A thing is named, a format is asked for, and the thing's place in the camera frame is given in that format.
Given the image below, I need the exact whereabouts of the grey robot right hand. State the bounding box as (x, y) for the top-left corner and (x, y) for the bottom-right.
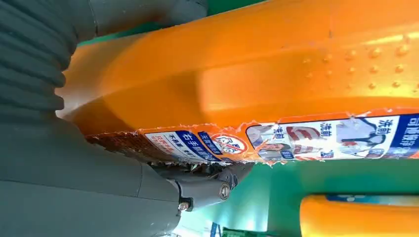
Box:
(0, 0), (254, 237)

